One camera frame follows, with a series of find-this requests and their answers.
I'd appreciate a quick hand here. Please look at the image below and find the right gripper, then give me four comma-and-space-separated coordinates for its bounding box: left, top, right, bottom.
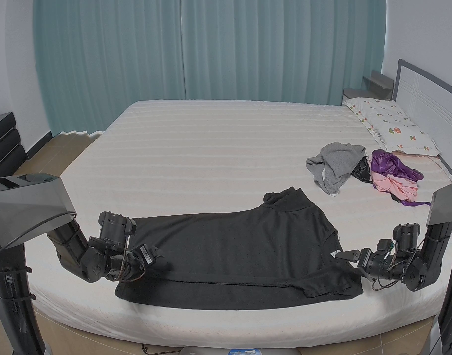
357, 247, 378, 273

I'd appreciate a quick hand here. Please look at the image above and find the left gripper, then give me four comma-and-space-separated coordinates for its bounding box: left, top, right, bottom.
135, 244, 161, 273

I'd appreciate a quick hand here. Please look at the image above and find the black T-shirt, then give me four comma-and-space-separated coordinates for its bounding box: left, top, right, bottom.
114, 186, 364, 309

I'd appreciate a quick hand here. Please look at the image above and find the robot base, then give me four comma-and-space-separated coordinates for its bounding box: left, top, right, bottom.
178, 347, 297, 355

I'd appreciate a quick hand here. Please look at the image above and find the bed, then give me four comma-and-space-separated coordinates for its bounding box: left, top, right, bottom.
26, 58, 452, 348

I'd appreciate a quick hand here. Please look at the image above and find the pink garment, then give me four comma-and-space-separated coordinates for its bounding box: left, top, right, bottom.
372, 170, 419, 202

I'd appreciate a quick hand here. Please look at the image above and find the black garment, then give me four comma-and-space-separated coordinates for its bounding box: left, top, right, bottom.
351, 156, 372, 183

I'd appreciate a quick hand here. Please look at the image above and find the purple garment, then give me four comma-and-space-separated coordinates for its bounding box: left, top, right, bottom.
371, 149, 432, 208

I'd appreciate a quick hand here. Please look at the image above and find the grey garment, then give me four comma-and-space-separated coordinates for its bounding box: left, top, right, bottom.
306, 142, 366, 197

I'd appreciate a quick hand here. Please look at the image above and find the white printed pillow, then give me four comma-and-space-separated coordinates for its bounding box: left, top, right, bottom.
342, 97, 442, 157

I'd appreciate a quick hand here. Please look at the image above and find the grey bedside table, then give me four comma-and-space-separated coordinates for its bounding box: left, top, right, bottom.
342, 70, 395, 103

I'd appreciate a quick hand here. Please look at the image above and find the black chest of drawers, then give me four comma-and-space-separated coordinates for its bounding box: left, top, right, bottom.
0, 112, 30, 179

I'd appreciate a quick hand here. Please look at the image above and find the blue-green curtain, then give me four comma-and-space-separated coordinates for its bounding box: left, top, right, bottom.
181, 0, 387, 106
33, 0, 186, 137

